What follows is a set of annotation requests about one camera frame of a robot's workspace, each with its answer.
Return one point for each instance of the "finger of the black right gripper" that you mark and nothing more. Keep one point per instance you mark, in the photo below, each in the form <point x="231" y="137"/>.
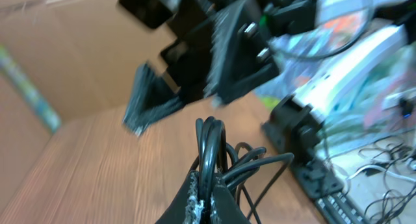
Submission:
<point x="241" y="57"/>
<point x="151" y="100"/>

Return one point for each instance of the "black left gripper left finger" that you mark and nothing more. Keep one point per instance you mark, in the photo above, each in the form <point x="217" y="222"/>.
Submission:
<point x="186" y="208"/>

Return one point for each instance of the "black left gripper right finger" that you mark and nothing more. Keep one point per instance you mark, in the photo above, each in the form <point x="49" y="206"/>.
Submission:
<point x="224" y="209"/>

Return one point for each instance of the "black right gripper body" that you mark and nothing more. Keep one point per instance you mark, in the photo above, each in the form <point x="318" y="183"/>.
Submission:
<point x="189" y="57"/>

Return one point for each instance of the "white power strip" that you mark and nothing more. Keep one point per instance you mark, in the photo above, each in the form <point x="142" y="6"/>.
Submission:
<point x="323" y="93"/>

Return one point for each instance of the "colourful painted board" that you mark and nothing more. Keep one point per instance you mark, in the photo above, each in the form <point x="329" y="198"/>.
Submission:
<point x="360" y="115"/>

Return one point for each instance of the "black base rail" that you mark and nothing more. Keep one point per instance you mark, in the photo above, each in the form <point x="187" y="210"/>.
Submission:
<point x="326" y="192"/>

